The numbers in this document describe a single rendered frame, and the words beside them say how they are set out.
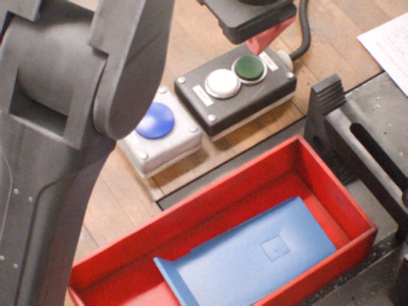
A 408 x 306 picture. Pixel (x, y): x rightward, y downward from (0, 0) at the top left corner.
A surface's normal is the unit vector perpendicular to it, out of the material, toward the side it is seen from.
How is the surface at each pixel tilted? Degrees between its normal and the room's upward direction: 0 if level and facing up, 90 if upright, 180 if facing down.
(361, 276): 0
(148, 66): 90
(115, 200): 0
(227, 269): 0
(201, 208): 90
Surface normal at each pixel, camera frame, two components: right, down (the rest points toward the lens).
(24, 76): -0.47, 0.55
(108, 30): -0.36, 0.18
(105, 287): 0.00, -0.53
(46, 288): 0.85, 0.42
